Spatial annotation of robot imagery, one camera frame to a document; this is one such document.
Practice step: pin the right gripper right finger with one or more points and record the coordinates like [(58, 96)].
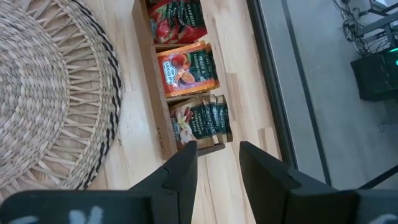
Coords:
[(273, 199)]

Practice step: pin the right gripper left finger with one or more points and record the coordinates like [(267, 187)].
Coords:
[(174, 199)]

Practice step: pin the orange peach tea packet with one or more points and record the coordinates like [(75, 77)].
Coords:
[(186, 71)]

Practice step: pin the red strawberry tea packet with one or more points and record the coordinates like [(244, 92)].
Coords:
[(174, 28)]

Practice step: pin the wooden three-compartment organizer box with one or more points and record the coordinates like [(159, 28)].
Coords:
[(157, 93)]

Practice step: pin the black electronics box green light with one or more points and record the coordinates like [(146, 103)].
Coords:
[(373, 77)]

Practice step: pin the round woven straw placemat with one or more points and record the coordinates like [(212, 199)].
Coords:
[(37, 93)]

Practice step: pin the black aluminium table frame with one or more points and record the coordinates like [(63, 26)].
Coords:
[(272, 90)]

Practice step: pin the grey metal desk frame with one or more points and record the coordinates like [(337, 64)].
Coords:
[(382, 23)]

